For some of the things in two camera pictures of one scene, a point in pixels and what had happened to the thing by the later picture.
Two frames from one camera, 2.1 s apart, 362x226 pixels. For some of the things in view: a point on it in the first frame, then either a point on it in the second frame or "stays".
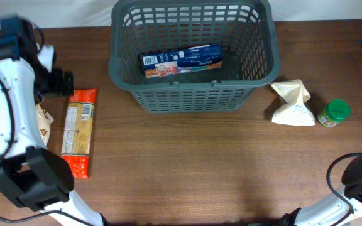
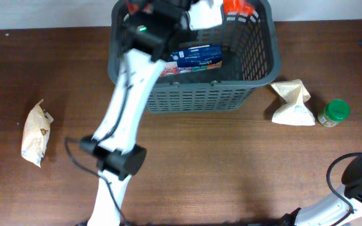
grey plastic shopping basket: [246, 31] stays
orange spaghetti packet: [77, 130] → [235, 6]
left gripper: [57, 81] → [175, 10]
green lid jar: [335, 112] stays
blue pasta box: [191, 59] stays
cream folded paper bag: [295, 111] stays
